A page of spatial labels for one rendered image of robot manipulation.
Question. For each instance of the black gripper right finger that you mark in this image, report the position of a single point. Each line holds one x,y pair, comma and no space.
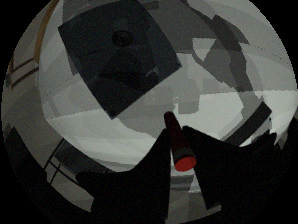
220,165

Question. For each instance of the dark grey sloped panel with hole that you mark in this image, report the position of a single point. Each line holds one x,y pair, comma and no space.
120,53

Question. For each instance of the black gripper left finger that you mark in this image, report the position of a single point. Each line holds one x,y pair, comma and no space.
147,183

